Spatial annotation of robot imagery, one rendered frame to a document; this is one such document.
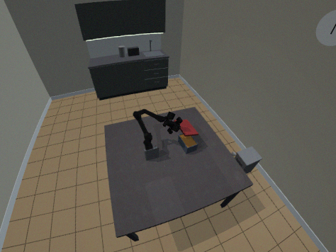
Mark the blue open box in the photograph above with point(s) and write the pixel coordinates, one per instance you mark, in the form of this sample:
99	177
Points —
188	144

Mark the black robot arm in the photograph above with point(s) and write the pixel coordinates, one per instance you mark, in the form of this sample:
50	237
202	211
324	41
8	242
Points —
148	137

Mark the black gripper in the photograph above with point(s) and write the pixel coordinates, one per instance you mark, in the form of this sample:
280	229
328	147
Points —
179	120

